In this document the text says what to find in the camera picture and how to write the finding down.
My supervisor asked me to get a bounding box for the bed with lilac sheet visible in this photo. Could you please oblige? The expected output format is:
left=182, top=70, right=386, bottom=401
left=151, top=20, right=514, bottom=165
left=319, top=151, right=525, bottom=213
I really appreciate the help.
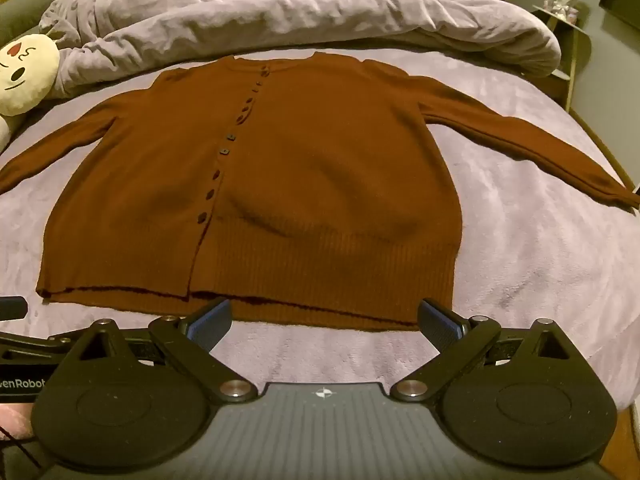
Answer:
left=0, top=42, right=640, bottom=413

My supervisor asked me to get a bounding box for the cream plush pillow with face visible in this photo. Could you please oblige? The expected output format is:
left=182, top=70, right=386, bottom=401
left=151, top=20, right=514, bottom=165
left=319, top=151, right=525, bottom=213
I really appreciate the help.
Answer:
left=0, top=33, right=61, bottom=147

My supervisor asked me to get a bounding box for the olive green cushion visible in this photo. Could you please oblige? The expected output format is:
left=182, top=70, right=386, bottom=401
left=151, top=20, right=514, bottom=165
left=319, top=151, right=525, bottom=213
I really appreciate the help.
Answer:
left=0, top=0, right=86, bottom=47

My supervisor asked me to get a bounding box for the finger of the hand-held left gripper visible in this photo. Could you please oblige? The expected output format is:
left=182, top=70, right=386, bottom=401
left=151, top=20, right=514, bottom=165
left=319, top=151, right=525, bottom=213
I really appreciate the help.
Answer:
left=0, top=296, right=29, bottom=322
left=0, top=327, right=96, bottom=362

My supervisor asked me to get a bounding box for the lilac duvet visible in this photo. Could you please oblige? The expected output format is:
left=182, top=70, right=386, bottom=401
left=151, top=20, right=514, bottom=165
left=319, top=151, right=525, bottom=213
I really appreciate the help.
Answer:
left=39, top=0, right=562, bottom=101

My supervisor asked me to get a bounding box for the pale side shelf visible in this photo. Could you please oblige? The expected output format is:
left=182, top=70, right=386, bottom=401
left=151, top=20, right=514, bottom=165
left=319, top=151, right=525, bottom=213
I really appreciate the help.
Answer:
left=531, top=4, right=587, bottom=113

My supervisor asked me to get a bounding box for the brown knit cardigan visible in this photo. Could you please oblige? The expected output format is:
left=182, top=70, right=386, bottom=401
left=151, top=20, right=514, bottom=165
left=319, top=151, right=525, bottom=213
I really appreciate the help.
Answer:
left=0, top=51, right=640, bottom=333

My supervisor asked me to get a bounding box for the pink cloth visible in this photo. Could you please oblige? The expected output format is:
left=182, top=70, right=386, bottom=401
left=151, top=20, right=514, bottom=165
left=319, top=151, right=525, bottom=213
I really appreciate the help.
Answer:
left=0, top=402, right=37, bottom=442

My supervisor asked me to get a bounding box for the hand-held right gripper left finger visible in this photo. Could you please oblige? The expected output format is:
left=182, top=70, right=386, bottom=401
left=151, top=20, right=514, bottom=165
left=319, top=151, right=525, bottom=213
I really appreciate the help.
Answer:
left=49, top=297, right=259, bottom=406

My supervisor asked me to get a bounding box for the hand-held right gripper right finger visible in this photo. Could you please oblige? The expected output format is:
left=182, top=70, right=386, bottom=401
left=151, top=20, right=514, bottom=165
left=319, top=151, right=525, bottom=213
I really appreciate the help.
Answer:
left=389, top=298, right=587, bottom=405

